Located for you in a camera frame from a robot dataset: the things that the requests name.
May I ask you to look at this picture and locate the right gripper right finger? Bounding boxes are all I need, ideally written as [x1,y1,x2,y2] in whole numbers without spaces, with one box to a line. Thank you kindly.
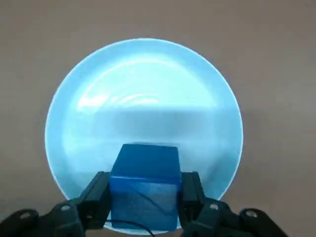
[180,171,292,237]

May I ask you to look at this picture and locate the blue cube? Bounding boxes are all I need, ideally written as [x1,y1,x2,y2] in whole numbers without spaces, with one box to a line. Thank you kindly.
[109,144,183,232]

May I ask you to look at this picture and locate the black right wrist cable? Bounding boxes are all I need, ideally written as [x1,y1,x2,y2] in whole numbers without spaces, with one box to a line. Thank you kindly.
[106,219,154,237]

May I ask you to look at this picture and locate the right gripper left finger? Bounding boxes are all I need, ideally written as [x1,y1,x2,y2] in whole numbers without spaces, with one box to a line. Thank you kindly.
[0,171,112,237]

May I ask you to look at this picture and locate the blue plate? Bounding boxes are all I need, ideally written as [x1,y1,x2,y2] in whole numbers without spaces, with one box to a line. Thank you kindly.
[44,38,244,234]

